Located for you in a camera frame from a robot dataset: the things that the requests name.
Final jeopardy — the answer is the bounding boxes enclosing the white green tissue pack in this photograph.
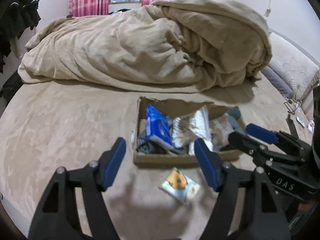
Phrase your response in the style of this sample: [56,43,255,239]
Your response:
[159,167,201,205]

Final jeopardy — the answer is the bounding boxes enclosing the black hanging clothes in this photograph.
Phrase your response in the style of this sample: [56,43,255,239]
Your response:
[1,0,41,73]

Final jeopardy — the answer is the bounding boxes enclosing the white floral pillow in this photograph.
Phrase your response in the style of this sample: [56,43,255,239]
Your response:
[268,33,319,100]

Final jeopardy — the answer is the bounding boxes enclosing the clear bag with snacks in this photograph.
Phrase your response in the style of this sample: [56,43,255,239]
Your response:
[209,115,234,151]

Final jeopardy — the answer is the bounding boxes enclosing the beige bed sheet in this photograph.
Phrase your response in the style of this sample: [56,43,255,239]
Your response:
[0,72,316,240]

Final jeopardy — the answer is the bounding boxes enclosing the grey cloth right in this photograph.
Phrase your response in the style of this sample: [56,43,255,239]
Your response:
[225,106,246,135]

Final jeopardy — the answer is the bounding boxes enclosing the grey pillow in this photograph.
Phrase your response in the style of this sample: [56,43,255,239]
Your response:
[261,66,293,99]

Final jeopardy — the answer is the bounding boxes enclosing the clear silver plastic bag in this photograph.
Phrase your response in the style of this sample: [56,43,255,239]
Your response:
[171,106,213,150]

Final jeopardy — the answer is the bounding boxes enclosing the brown cardboard box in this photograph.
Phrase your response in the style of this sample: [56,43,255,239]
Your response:
[133,97,245,167]

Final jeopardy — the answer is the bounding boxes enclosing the blue tissue pack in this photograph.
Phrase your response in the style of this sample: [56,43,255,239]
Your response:
[145,104,174,150]

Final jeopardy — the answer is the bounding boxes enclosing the beige crumpled duvet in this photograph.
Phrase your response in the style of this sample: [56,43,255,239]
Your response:
[18,0,272,93]

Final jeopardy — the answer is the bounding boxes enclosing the grey socks left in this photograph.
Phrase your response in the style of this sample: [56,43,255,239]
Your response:
[136,131,168,154]

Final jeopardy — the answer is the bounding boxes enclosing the black phone with cable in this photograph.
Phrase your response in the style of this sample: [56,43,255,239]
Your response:
[284,98,306,139]

